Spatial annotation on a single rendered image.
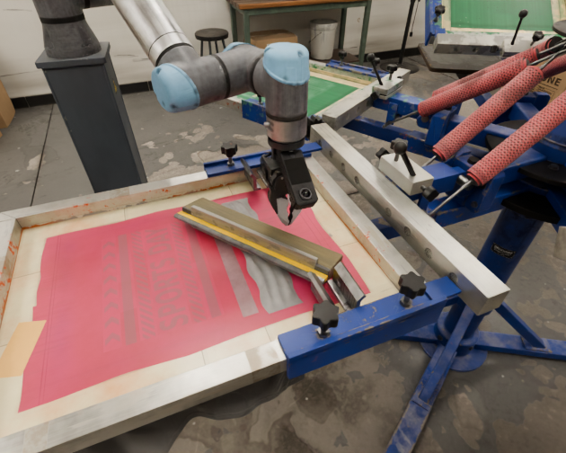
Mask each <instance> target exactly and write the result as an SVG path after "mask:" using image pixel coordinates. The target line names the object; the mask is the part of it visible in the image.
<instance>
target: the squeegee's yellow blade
mask: <svg viewBox="0 0 566 453"><path fill-rule="evenodd" d="M178 214H181V215H183V216H184V217H186V218H190V219H192V220H194V221H196V222H199V223H200V224H202V225H204V226H207V227H210V228H212V229H214V230H216V231H218V232H220V233H222V234H225V235H228V236H230V237H232V238H234V239H236V240H238V241H240V242H243V243H245V244H248V245H249V246H252V247H254V248H256V249H258V250H261V251H263V252H265V253H267V254H270V255H272V256H274V257H276V258H279V259H280V260H282V261H284V262H288V263H290V264H292V265H294V266H296V267H298V268H300V269H302V270H304V271H308V272H309V271H312V272H314V273H315V274H316V275H317V276H318V277H320V278H323V279H325V281H326V280H327V279H328V275H325V274H323V273H321V272H319V271H316V270H313V269H311V268H309V267H307V266H304V265H303V264H301V263H299V262H295V261H293V260H291V259H288V258H287V257H285V256H283V255H280V254H278V253H275V252H272V251H271V250H269V249H266V248H264V247H262V246H260V245H257V244H255V243H253V242H250V241H248V240H246V239H244V238H241V237H240V236H238V235H234V234H232V233H230V232H228V231H225V230H224V229H222V228H220V227H217V226H214V225H212V224H209V223H208V222H206V221H204V220H201V219H199V218H196V217H193V216H192V215H190V214H188V213H186V212H183V211H180V212H178ZM325 281H324V282H325Z"/></svg>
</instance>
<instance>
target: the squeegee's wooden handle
mask: <svg viewBox="0 0 566 453"><path fill-rule="evenodd" d="M193 205H195V206H197V207H200V208H202V209H205V210H207V211H209V212H212V213H214V214H217V215H219V216H220V217H223V218H226V219H229V220H231V221H233V222H235V223H237V224H239V225H242V226H244V227H248V228H250V229H251V230H254V231H256V232H258V233H261V234H263V235H266V236H268V237H270V238H273V239H275V240H278V241H280V242H281V243H284V244H287V245H290V246H292V247H294V248H296V249H298V250H300V251H303V252H305V253H309V254H311V255H312V256H315V257H317V258H318V262H317V264H316V265H315V266H314V269H315V270H316V271H319V272H321V273H323V274H325V275H328V279H327V280H326V281H325V282H324V283H327V281H328V280H329V279H330V278H331V277H332V275H333V271H334V267H335V266H336V265H337V264H338V263H339V262H342V257H343V255H342V254H340V253H336V252H334V251H333V250H330V249H328V248H325V247H323V246H320V245H318V244H315V243H313V242H310V241H308V240H305V239H304V238H301V237H299V236H296V235H293V234H290V233H289V232H286V231H284V230H281V229H279V228H277V227H274V226H271V225H269V224H266V223H264V222H261V221H260V220H258V219H255V218H251V217H249V216H246V215H244V214H242V213H240V212H238V211H235V210H233V209H230V208H227V207H225V206H223V205H220V204H218V203H215V202H214V201H211V200H207V199H205V198H200V199H198V200H195V201H193V202H192V203H190V204H188V205H186V206H184V207H182V211H183V212H186V213H188V214H190V215H191V206H193Z"/></svg>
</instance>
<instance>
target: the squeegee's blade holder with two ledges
mask: <svg viewBox="0 0 566 453"><path fill-rule="evenodd" d="M191 215H192V216H193V217H196V218H199V219H201V220H204V221H206V222H208V223H209V224H212V225H214V226H216V227H220V228H222V229H224V230H225V231H228V232H230V233H232V234H234V235H238V236H240V237H241V238H244V239H246V240H248V241H250V242H253V243H255V244H257V245H260V246H262V247H264V248H266V249H269V250H271V251H272V252H275V253H278V254H280V255H283V256H285V257H287V258H288V259H291V260H293V261H295V262H299V263H301V264H303V265H304V266H307V267H309V268H311V269H313V270H314V266H315V265H316V264H317V262H318V258H317V257H315V256H312V255H311V254H309V253H305V252H303V251H300V250H298V249H296V248H294V247H292V246H290V245H287V244H284V243H281V242H280V241H278V240H275V239H273V238H270V237H268V236H266V235H263V234H261V233H258V232H256V231H254V230H251V229H250V228H248V227H245V226H242V225H239V224H237V223H235V222H233V221H231V220H229V219H226V218H223V217H220V216H219V215H217V214H214V213H212V212H209V211H207V210H205V209H202V208H200V207H197V206H195V205H193V206H191ZM192 227H193V228H196V227H194V226H192ZM196 229H198V228H196ZM198 230H199V231H201V232H203V233H205V234H208V235H211V234H209V233H207V232H205V231H202V230H200V229H198ZM211 236H213V235H211ZM213 237H215V238H216V239H219V240H221V241H223V242H225V243H227V244H230V243H228V242H227V241H224V240H222V239H220V238H218V237H216V236H213ZM230 245H232V246H234V247H236V248H238V249H240V250H243V251H245V250H244V249H242V248H240V247H238V246H235V245H233V244H230ZM245 252H247V253H249V254H252V255H255V254H253V253H250V252H248V251H245ZM266 261H267V260H266ZM267 262H269V263H271V264H274V265H277V264H275V263H273V262H270V261H267ZM277 266H278V265H277ZM279 268H281V269H283V270H285V271H289V270H287V269H285V268H283V267H281V266H279ZM289 272H291V273H293V274H295V275H296V276H299V277H301V278H303V279H305V280H308V281H310V280H309V279H307V278H305V277H303V276H300V275H298V274H296V273H294V272H292V271H289Z"/></svg>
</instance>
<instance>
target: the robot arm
mask: <svg viewBox="0 0 566 453"><path fill-rule="evenodd" d="M32 2H33V4H34V6H35V9H36V11H37V14H38V16H39V18H40V22H41V24H42V32H43V43H44V49H45V51H46V53H47V56H48V57H50V58H81V57H86V56H90V55H92V54H95V53H97V52H99V51H100V50H101V49H102V48H101V45H100V42H99V41H98V39H97V37H96V36H95V34H94V33H93V31H92V29H91V28H90V26H89V24H88V23H87V21H86V20H85V17H84V12H83V9H89V8H95V7H103V6H110V5H115V7H116V8H117V10H118V11H119V13H120V15H121V17H122V18H123V20H124V21H125V23H126V24H127V26H128V27H129V28H130V30H131V32H132V33H133V35H134V36H135V38H136V39H137V41H138V43H139V45H140V46H141V48H142V49H143V51H144V52H145V53H146V55H147V56H148V58H149V60H150V61H151V63H152V64H153V66H154V67H155V68H154V69H153V71H152V75H151V80H152V86H153V89H154V92H155V94H156V97H157V100H158V101H159V103H160V104H161V105H162V107H163V108H164V109H165V110H166V111H168V112H171V113H176V112H182V111H188V110H190V111H191V110H195V109H197V108H198V107H199V106H203V105H206V104H209V103H212V102H217V101H221V100H224V99H227V98H230V97H234V96H236V95H239V94H243V93H248V92H252V93H255V94H258V95H259V96H261V97H264V98H265V110H266V121H265V122H264V123H263V125H264V127H265V128H267V135H268V144H269V146H270V147H271V152H269V153H268V154H267V155H262V156H261V168H262V177H263V179H264V180H265V182H266V183H267V184H268V186H269V191H268V199H269V202H270V205H271V206H272V207H273V209H274V210H275V212H276V214H277V215H278V217H279V220H280V221H281V222H282V223H283V224H284V225H285V226H290V225H291V224H292V223H293V222H294V220H295V219H296V218H297V216H298V215H299V214H300V212H301V210H302V209H307V208H311V207H313V206H314V205H315V203H316V202H317V201H318V196H317V193H316V190H315V188H314V184H313V181H312V178H311V175H310V173H309V170H308V168H307V165H306V162H305V158H304V155H303V152H302V150H301V149H298V148H300V147H302V146H303V145H304V144H305V135H306V128H307V102H308V83H309V78H310V70H309V52H308V50H307V48H306V47H305V46H303V45H301V44H298V43H290V42H278V43H273V44H270V45H269V46H267V47H266V49H259V48H257V47H255V46H254V45H252V44H249V43H242V42H234V43H231V44H229V45H228V46H227V47H226V48H225V49H224V50H223V52H220V53H216V54H212V55H207V56H203V57H200V56H199V54H198V53H197V51H196V50H195V49H194V48H193V46H192V45H191V43H190V41H189V40H188V38H187V37H186V35H185V34H184V32H183V31H182V29H181V27H180V26H179V24H178V23H177V22H176V21H175V19H174V18H173V16H172V14H171V13H170V11H169V9H168V8H167V6H166V5H165V3H164V1H163V0H32ZM268 156H269V157H268ZM265 157H267V158H265ZM263 165H265V173H264V166H263ZM286 194H287V197H286ZM288 203H289V205H290V208H289V211H290V213H289V215H288V212H287V207H288Z"/></svg>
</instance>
